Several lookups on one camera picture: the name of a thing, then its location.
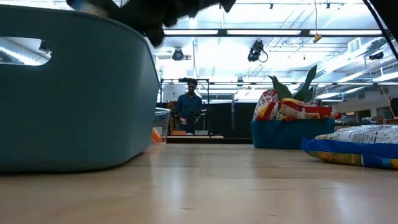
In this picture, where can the black ceiling camera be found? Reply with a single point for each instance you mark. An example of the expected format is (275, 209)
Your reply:
(255, 51)

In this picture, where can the black partition wall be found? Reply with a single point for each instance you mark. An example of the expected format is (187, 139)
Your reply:
(239, 121)

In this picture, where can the round black ceiling fixture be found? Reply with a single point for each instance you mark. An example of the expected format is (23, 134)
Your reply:
(178, 55)

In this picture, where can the black duct fixture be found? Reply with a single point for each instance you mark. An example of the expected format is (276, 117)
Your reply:
(377, 56)

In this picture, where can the red Maruchan noodle packet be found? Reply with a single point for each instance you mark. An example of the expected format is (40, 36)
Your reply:
(320, 112)
(292, 109)
(336, 115)
(264, 104)

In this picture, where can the black overhead beam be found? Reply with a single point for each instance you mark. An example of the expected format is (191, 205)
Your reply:
(222, 32)

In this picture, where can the clear plastic container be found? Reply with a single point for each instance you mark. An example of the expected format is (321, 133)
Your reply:
(163, 121)

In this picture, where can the orange Maruchan noodle packet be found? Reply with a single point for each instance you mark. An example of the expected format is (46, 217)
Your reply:
(156, 136)

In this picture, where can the large teal plastic bin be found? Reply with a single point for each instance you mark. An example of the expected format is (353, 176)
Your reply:
(93, 109)

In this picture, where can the person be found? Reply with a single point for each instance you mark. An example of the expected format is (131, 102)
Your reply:
(188, 105)

